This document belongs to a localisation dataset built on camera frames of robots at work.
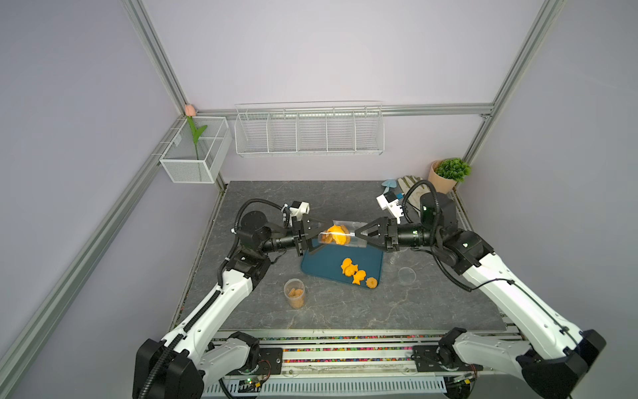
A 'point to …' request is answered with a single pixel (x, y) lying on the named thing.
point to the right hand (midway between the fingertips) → (358, 237)
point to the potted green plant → (445, 173)
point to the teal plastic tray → (325, 260)
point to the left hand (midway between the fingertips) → (333, 235)
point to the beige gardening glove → (405, 184)
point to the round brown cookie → (371, 283)
